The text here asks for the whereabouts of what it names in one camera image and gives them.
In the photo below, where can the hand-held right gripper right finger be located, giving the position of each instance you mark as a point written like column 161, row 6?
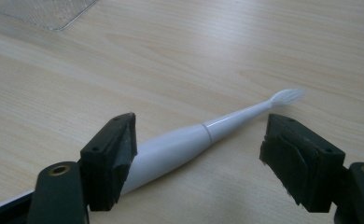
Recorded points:
column 307, row 168

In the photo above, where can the clear plastic tray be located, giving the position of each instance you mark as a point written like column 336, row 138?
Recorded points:
column 43, row 12

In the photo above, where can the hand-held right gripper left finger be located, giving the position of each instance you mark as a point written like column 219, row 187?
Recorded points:
column 105, row 161

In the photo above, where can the white electric toothbrush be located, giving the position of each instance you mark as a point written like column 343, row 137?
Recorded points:
column 183, row 146

